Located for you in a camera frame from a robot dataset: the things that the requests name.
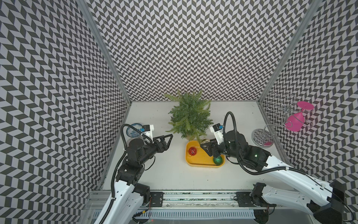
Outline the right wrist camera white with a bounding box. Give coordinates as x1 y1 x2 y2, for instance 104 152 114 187
210 123 224 145

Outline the green glitter ball ornament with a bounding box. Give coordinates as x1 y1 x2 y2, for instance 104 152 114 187
213 156 224 166

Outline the small green christmas tree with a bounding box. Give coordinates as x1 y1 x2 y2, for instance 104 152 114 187
164 91 213 143

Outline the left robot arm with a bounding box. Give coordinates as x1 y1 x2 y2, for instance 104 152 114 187
95 124 173 224

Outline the pink plastic wine glass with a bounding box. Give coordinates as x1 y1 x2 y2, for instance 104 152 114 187
285 101 314 132

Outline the wire glass holder stand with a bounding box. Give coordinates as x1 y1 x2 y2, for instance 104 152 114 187
251 93 314 148

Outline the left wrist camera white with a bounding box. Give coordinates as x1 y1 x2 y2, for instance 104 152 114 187
140 125 154 141

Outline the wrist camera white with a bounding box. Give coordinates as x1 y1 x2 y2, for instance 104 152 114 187
140 125 154 141
210 123 224 145

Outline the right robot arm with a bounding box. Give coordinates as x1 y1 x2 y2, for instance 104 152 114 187
200 112 346 224

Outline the white slotted cable duct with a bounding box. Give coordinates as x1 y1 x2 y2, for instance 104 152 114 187
136 209 255 220

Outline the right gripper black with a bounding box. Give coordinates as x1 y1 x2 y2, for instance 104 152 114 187
200 137 242 160

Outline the red glitter ball ornament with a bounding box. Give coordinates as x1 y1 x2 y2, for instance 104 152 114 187
188 147 197 156

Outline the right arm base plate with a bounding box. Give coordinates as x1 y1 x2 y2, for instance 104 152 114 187
234 192 277 208

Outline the pink patterned small dish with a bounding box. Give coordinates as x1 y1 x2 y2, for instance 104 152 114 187
126 138 135 147

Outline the yellow plastic tray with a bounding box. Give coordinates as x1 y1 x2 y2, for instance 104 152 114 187
185 141 225 168

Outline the blue patterned small dish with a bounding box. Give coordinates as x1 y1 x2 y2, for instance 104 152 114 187
126 123 143 138

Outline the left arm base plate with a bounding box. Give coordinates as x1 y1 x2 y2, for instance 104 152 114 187
142 191 164 208

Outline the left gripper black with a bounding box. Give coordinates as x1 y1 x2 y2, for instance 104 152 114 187
138 134 172 165

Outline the aluminium front rail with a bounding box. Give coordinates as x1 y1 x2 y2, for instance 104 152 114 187
83 190 319 211

